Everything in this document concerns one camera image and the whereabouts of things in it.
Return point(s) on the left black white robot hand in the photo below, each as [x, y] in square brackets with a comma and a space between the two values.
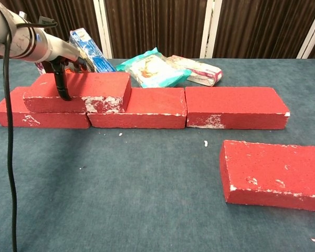
[63, 51]

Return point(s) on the red brick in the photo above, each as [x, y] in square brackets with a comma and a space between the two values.
[273, 170]
[152, 105]
[99, 85]
[233, 105]
[42, 120]

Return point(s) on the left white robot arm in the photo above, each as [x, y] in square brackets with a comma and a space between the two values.
[18, 36]

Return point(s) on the blue toothbrush box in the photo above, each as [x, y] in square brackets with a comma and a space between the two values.
[99, 59]

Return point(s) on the teal white snack bag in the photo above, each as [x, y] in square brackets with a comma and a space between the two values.
[155, 71]

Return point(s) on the dark brown curtain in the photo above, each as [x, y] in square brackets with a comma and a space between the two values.
[160, 26]

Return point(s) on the white pink tissue pack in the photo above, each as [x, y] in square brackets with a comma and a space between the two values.
[202, 72]

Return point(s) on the white partition post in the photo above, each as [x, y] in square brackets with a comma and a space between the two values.
[103, 29]
[311, 36]
[209, 29]

